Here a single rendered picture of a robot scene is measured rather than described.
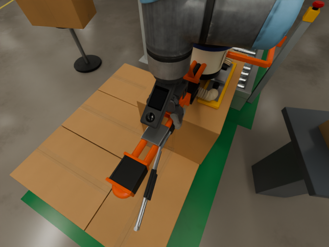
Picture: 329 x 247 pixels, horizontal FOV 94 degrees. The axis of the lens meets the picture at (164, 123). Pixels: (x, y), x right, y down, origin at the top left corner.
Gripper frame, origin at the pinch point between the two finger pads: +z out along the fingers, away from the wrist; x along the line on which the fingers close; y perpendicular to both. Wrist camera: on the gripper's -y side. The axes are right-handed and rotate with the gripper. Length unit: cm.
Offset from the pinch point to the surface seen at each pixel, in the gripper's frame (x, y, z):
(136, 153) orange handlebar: 1.8, -13.1, -1.5
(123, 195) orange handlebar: -1.5, -23.7, -1.5
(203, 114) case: -9.2, 19.5, 13.0
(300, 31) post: -47, 136, 22
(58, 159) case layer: 63, -26, 53
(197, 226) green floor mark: -37, -14, 107
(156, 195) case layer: -3, -15, 53
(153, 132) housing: 0.7, -5.3, -2.1
